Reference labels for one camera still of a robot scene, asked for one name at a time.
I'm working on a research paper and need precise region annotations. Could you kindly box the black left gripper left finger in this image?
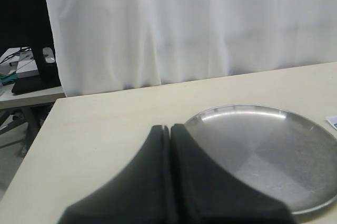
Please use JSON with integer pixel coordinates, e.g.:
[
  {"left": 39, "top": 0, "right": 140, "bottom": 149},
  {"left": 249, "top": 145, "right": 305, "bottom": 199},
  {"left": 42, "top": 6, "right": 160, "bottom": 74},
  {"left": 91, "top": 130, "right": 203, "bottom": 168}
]
[{"left": 59, "top": 125, "right": 169, "bottom": 223}]

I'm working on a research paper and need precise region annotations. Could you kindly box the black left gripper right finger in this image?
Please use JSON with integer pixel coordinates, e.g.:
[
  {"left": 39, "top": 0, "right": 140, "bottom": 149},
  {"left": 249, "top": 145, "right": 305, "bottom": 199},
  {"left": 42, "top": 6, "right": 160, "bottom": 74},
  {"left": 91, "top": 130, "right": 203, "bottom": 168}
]
[{"left": 170, "top": 124, "right": 294, "bottom": 223}]

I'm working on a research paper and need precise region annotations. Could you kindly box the round stainless steel plate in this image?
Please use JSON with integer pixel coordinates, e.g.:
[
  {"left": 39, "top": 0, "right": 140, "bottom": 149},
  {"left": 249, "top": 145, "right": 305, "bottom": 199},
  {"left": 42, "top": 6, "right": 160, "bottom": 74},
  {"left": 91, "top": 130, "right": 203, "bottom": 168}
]
[{"left": 185, "top": 105, "right": 336, "bottom": 215}]

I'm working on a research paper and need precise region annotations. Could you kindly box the grey side table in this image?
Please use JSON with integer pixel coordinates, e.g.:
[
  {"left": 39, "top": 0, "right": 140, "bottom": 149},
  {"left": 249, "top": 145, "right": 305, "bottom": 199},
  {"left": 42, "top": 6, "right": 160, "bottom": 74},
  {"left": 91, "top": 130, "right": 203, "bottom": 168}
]
[{"left": 0, "top": 46, "right": 66, "bottom": 156}]

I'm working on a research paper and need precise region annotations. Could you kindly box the printed paper game board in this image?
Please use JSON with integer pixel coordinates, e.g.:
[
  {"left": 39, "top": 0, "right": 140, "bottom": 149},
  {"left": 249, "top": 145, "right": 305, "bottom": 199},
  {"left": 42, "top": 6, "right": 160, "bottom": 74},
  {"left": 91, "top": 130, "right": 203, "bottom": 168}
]
[{"left": 326, "top": 116, "right": 337, "bottom": 130}]

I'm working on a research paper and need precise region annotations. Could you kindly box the white curtain backdrop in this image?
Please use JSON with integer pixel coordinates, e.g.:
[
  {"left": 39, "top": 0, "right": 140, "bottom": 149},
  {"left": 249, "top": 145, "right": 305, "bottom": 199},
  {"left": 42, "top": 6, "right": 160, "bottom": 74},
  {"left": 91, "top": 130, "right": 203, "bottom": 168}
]
[{"left": 46, "top": 0, "right": 336, "bottom": 96}]

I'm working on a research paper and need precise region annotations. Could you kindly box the black monitor stand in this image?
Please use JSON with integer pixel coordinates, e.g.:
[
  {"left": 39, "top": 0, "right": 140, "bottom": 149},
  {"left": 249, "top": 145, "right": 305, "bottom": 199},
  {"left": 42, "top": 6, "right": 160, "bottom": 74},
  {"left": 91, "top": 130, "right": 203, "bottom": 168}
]
[{"left": 1, "top": 0, "right": 61, "bottom": 95}]

